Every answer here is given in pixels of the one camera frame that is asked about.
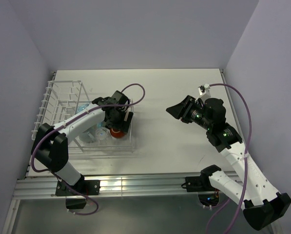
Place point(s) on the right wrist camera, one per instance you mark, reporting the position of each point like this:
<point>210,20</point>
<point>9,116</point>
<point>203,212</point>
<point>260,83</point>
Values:
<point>204,92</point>

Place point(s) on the tall light blue mug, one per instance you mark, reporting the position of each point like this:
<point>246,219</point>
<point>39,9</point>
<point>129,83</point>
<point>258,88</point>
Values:
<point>82,107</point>

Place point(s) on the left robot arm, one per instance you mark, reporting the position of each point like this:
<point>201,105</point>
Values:
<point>51,143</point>

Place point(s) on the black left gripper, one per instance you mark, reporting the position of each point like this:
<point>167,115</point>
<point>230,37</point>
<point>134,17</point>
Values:
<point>123,125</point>

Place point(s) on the white wire dish rack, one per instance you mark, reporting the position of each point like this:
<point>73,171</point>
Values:
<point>60,103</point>

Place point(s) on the orange black mug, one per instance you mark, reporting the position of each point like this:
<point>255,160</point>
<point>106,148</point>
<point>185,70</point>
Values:
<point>117,134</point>

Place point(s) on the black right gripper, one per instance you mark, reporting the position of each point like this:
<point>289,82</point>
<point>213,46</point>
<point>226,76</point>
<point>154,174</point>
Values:
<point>182,109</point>

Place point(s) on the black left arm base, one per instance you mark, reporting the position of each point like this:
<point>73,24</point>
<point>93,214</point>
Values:
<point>89,187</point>

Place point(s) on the grey footed mug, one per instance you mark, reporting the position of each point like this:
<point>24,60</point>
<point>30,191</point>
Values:
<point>88,136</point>

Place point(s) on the aluminium mounting rail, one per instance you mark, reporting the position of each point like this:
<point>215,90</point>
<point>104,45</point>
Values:
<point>44,187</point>

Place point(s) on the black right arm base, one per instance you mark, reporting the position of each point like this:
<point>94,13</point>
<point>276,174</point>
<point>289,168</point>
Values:
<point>196,182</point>

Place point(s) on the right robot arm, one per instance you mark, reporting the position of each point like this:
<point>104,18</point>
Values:
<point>262,203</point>

